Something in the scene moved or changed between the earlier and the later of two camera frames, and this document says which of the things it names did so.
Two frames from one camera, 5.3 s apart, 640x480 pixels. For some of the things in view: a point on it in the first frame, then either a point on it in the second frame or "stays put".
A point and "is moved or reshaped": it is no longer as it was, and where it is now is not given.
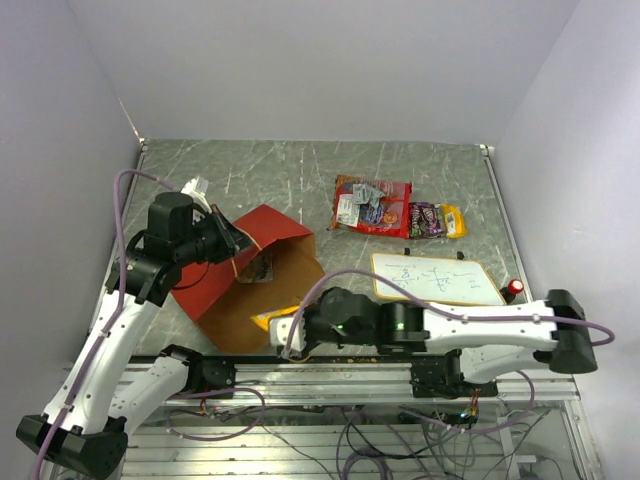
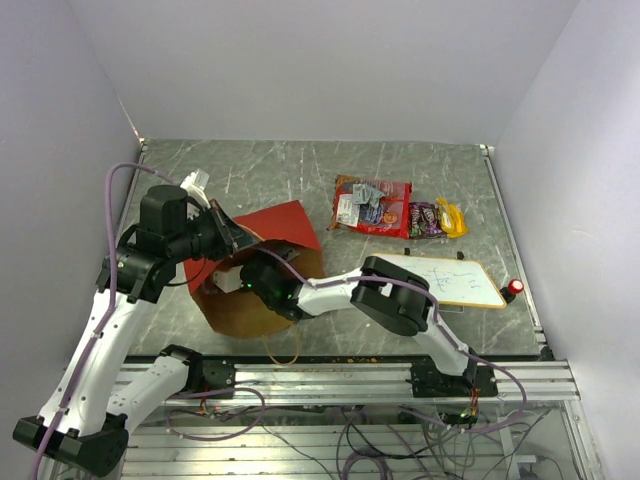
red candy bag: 391,219 stays put
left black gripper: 231,239 stays put
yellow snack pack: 263,319 to 452,219
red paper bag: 279,270 is moved or reshaped
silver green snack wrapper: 363,194 stays put
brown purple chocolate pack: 425,220 stays put
